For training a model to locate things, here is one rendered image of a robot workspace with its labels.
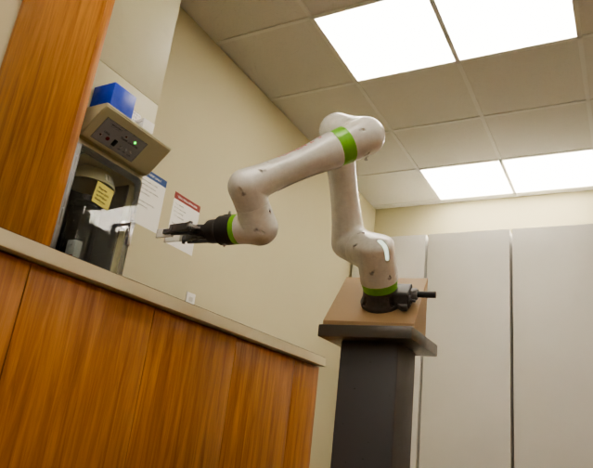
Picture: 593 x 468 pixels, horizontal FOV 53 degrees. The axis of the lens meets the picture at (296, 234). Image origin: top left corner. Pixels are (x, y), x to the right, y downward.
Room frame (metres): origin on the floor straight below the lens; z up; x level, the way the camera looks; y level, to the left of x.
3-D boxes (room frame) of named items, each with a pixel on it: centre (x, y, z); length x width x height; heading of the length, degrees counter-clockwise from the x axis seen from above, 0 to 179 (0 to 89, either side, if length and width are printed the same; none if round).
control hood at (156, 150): (1.83, 0.61, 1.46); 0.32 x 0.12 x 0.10; 149
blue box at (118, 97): (1.76, 0.66, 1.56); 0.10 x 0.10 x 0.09; 59
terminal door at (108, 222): (1.86, 0.66, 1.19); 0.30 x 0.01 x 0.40; 149
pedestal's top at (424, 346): (2.03, -0.33, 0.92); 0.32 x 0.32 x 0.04; 61
